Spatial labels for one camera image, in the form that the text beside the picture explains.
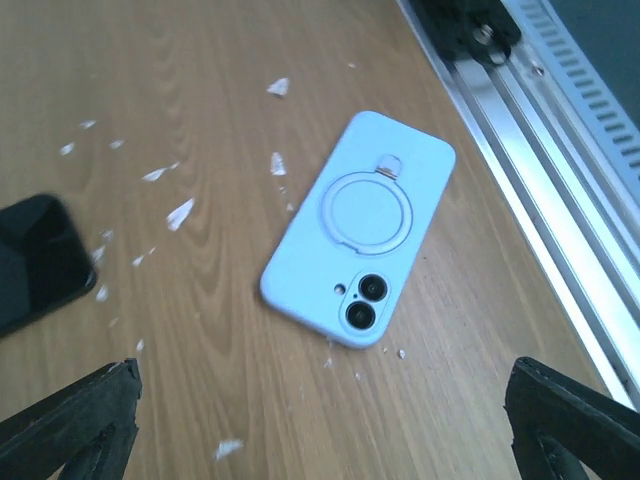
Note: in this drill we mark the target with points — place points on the black phone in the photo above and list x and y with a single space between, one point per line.
44 262

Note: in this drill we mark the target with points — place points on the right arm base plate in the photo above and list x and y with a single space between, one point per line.
481 30

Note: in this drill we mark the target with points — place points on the slotted cable duct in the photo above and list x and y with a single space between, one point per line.
603 115

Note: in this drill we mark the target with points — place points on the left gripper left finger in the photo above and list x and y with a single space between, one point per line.
84 431

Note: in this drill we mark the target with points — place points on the light blue cased phone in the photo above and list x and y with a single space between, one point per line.
346 255

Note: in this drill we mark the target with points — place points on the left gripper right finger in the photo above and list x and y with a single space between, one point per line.
561 426

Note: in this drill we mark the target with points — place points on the aluminium front rail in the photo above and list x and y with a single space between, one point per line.
579 218

